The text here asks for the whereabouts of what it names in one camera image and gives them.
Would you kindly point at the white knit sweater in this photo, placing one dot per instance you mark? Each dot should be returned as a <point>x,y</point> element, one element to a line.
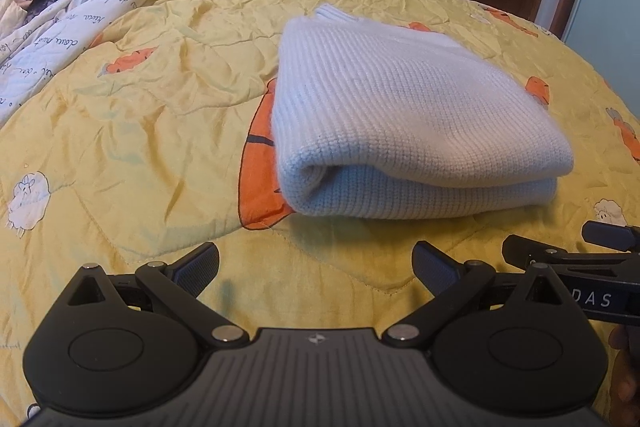
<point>400,107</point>

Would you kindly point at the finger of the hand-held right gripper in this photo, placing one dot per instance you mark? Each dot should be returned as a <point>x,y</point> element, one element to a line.
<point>607,234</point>
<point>525,249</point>

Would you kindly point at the yellow carrot print blanket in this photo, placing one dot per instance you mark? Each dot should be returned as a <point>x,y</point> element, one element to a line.
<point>150,132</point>

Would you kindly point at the pale pink cloth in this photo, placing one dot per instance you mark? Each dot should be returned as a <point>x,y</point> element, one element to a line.
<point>10,14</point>

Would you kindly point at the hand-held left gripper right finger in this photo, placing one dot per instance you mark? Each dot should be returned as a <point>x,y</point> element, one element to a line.
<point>434,266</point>

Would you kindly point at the white script print quilt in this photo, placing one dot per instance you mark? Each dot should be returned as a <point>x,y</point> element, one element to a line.
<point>100,17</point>

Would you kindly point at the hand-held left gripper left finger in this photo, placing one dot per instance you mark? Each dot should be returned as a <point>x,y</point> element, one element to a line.
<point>197,266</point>

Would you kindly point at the person's right hand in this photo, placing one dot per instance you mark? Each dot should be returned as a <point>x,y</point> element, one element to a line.
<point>627,372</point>

